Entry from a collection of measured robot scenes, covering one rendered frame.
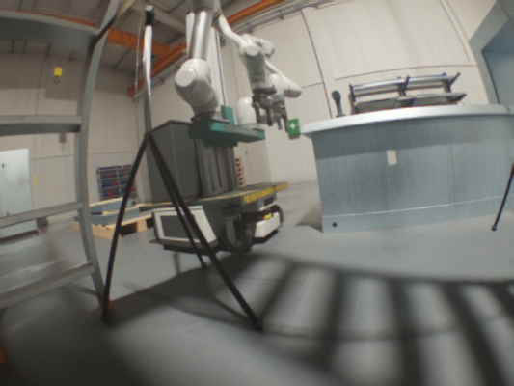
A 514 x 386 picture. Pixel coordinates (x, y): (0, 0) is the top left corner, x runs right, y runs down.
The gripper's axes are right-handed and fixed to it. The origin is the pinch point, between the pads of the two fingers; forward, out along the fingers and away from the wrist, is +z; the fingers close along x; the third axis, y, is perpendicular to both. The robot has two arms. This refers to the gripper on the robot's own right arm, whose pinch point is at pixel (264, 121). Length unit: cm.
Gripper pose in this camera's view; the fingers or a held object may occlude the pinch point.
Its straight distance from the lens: 111.9
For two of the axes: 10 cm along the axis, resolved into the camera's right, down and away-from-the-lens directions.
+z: 1.5, 9.8, 0.9
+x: -4.6, 1.5, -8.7
